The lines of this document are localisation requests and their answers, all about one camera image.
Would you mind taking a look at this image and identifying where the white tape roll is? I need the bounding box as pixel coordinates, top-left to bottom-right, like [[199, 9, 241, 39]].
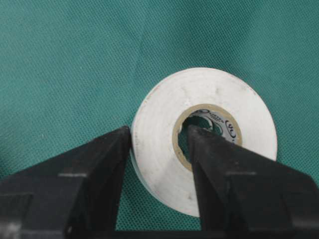
[[131, 67, 278, 217]]

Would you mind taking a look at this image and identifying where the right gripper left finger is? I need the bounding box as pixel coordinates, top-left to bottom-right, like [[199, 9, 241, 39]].
[[0, 126, 131, 239]]

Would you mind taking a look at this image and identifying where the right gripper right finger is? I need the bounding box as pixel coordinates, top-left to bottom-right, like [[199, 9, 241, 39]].
[[187, 125, 319, 239]]

